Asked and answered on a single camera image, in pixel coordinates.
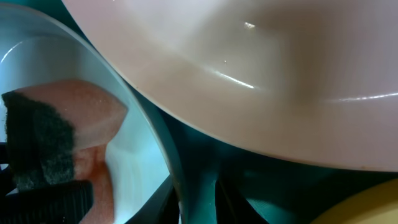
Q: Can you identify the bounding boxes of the white plate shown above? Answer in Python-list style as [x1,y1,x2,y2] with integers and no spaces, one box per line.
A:
[64,0,397,171]

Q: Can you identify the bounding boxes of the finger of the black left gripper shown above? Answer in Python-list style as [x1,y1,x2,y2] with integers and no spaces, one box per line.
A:
[1,142,93,223]

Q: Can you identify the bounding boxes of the teal plastic tray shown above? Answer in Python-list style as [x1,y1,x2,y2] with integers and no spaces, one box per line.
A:
[32,1,397,223]

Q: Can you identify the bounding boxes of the light blue plate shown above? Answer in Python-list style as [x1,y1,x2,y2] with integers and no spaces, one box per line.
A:
[1,3,170,223]

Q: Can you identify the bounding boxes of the pink and green sponge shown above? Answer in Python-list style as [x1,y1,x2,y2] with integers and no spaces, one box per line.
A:
[2,80,127,223]

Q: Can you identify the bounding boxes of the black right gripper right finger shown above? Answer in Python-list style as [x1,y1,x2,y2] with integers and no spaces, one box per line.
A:
[215,179,269,224]

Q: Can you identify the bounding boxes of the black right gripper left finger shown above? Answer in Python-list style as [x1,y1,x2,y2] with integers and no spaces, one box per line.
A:
[126,176,180,224]

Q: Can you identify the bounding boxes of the yellow-green plate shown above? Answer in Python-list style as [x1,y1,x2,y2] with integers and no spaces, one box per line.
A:
[312,179,397,224]

